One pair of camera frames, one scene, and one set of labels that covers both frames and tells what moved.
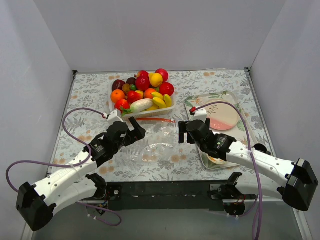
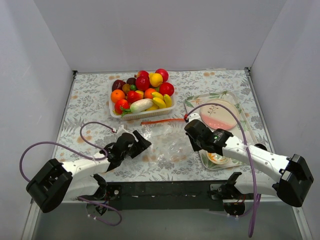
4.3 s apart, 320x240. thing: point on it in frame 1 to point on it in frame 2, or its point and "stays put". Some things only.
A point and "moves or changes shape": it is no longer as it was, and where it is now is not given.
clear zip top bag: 158,146 moves or changes shape
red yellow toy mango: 133,96 stays put
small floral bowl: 216,160 stays put
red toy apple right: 166,88 stays put
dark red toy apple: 118,84 stays put
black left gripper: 135,132 to 133,146
